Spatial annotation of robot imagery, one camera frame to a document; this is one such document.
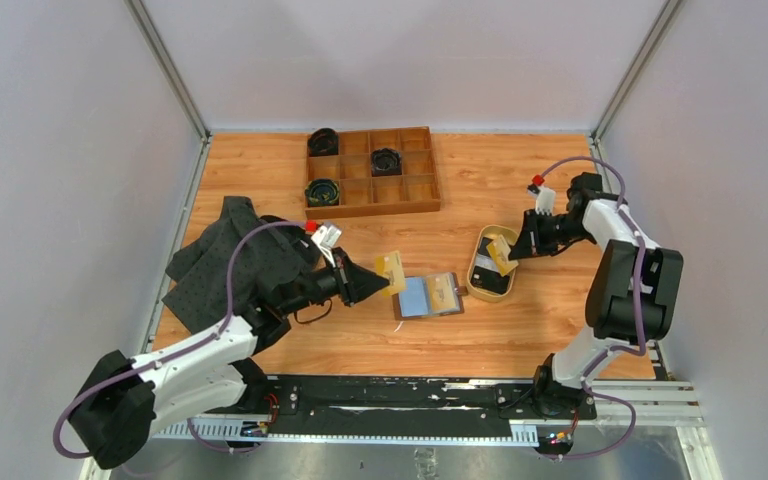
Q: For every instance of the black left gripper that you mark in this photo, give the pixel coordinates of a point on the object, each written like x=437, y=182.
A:
x=353, y=282

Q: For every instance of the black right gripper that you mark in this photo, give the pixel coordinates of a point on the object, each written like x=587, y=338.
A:
x=530, y=241

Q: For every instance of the yellow oval card tray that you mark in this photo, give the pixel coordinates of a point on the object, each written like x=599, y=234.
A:
x=490, y=231

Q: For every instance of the brown leather card holder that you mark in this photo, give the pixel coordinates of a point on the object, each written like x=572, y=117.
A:
x=413, y=302

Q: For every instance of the gold VIP card 8835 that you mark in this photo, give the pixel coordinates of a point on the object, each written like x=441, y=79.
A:
x=442, y=293

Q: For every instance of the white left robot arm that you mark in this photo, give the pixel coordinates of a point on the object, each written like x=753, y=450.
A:
x=124, y=401

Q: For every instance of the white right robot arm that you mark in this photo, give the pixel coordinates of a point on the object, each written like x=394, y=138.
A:
x=632, y=297

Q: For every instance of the black card in tray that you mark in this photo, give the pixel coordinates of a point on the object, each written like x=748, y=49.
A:
x=485, y=273

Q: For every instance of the black-green coiled belt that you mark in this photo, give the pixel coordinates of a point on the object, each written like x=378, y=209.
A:
x=322, y=192

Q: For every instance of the wooden compartment tray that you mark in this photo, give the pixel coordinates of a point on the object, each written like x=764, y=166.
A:
x=416, y=190

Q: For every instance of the black coiled belt middle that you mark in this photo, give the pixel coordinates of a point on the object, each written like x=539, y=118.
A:
x=385, y=162

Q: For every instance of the black coiled belt top-left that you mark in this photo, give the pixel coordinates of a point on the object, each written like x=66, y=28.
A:
x=323, y=142

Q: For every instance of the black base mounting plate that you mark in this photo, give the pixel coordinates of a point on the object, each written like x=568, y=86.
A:
x=375, y=409

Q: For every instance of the dark grey dotted cloth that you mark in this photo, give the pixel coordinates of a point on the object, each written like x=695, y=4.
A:
x=271, y=258

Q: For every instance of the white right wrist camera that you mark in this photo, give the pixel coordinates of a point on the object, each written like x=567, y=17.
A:
x=544, y=197

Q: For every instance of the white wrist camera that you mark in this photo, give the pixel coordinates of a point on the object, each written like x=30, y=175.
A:
x=325, y=237
x=544, y=197

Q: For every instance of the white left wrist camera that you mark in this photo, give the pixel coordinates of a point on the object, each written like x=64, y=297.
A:
x=325, y=237

